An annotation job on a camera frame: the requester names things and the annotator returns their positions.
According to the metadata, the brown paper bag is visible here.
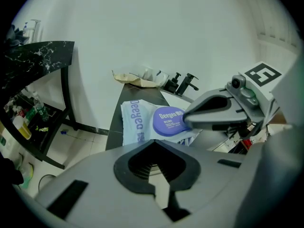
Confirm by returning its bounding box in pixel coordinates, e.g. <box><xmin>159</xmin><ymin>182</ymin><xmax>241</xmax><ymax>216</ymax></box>
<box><xmin>129</xmin><ymin>77</ymin><xmax>160</xmax><ymax>89</ymax></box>
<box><xmin>112</xmin><ymin>69</ymin><xmax>141</xmax><ymax>85</ymax></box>

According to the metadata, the white pump bottle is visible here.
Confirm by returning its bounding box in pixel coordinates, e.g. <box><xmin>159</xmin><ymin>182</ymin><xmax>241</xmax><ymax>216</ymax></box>
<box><xmin>22</xmin><ymin>22</ymin><xmax>33</xmax><ymax>42</ymax></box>

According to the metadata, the black floor cable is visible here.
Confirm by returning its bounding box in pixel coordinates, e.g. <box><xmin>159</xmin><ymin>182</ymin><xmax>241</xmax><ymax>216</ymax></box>
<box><xmin>38</xmin><ymin>173</ymin><xmax>57</xmax><ymax>192</ymax></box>

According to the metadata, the white blue packet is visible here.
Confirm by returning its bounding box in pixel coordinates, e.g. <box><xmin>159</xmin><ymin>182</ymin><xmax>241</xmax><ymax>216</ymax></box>
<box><xmin>120</xmin><ymin>99</ymin><xmax>202</xmax><ymax>147</ymax></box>

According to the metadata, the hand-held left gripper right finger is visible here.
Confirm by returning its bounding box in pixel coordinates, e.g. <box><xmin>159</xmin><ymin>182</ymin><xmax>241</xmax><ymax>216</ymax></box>
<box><xmin>153</xmin><ymin>138</ymin><xmax>249</xmax><ymax>228</ymax></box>

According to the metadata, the clear bottle with green label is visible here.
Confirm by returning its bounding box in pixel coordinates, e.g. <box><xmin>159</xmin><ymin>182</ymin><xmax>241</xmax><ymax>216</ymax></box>
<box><xmin>32</xmin><ymin>91</ymin><xmax>50</xmax><ymax>123</ymax></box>

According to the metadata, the white mug with blue rim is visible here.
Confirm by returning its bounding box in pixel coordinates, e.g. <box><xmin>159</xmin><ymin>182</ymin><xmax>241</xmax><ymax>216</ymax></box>
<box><xmin>155</xmin><ymin>69</ymin><xmax>171</xmax><ymax>86</ymax></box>

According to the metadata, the black marble table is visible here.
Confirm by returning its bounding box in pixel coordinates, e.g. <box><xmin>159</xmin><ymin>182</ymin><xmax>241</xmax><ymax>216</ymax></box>
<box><xmin>0</xmin><ymin>40</ymin><xmax>80</xmax><ymax>171</ymax></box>

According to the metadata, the blue round lid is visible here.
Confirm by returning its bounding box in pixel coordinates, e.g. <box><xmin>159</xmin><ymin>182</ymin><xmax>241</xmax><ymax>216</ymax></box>
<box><xmin>152</xmin><ymin>105</ymin><xmax>193</xmax><ymax>137</ymax></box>

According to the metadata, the plain white cup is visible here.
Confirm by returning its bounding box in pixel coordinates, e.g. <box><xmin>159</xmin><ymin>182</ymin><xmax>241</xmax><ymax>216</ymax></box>
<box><xmin>142</xmin><ymin>65</ymin><xmax>154</xmax><ymax>79</ymax></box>

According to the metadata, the black faucet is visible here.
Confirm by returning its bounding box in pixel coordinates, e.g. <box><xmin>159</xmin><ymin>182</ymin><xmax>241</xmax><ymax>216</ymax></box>
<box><xmin>175</xmin><ymin>73</ymin><xmax>200</xmax><ymax>97</ymax></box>

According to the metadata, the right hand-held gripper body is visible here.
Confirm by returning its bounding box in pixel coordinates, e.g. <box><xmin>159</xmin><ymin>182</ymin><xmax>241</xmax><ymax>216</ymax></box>
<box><xmin>224</xmin><ymin>61</ymin><xmax>283</xmax><ymax>138</ymax></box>

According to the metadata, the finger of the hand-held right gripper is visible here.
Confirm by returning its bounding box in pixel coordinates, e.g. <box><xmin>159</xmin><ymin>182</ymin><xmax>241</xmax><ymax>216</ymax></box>
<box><xmin>184</xmin><ymin>88</ymin><xmax>233</xmax><ymax>116</ymax></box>
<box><xmin>184</xmin><ymin>108</ymin><xmax>248</xmax><ymax>132</ymax></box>

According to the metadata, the black soap dispenser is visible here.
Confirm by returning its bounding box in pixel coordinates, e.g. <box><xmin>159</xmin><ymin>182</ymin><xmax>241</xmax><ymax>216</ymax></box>
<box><xmin>164</xmin><ymin>72</ymin><xmax>181</xmax><ymax>94</ymax></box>

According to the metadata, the yellow cup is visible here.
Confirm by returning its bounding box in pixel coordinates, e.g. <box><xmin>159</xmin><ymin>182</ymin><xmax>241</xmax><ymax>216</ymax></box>
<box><xmin>13</xmin><ymin>115</ymin><xmax>32</xmax><ymax>140</ymax></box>

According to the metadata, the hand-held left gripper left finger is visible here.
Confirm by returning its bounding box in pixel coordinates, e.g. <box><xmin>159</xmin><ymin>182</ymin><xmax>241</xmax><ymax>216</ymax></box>
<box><xmin>35</xmin><ymin>138</ymin><xmax>176</xmax><ymax>228</ymax></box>

